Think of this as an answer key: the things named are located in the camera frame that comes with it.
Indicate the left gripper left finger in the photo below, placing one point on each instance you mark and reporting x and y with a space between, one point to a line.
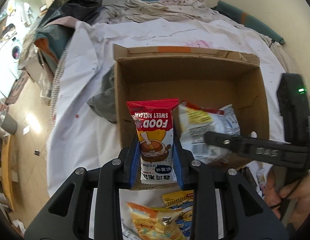
88 196

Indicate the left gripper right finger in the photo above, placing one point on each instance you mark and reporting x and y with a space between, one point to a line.
223 202

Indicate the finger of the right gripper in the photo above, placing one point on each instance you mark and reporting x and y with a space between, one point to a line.
237 144

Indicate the orange cheese crisps bag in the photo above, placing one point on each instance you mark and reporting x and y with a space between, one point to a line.
155 222

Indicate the red sweet rice cake packet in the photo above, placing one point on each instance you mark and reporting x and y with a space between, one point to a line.
155 131

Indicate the person right hand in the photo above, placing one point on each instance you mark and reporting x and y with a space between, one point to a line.
301 194

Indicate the yellow blue cartoon snack bag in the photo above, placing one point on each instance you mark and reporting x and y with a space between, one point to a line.
181 200

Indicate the white bed sheet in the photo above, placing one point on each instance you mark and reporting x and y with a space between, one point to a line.
81 138

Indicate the brown cardboard box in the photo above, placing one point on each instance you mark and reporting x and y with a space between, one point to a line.
208 78

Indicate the grey waste bin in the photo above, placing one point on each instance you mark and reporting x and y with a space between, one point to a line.
8 123

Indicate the grey crumpled cloth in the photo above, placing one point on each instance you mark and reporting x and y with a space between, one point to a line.
103 104

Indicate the teal orange cushion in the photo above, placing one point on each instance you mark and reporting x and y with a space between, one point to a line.
247 20

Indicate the crumpled beige blanket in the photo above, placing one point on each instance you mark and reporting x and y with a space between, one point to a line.
142 11

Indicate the white washing machine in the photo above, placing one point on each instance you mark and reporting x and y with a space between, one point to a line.
10 52

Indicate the black plastic garbage bag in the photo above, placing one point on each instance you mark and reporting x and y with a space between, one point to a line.
63 14

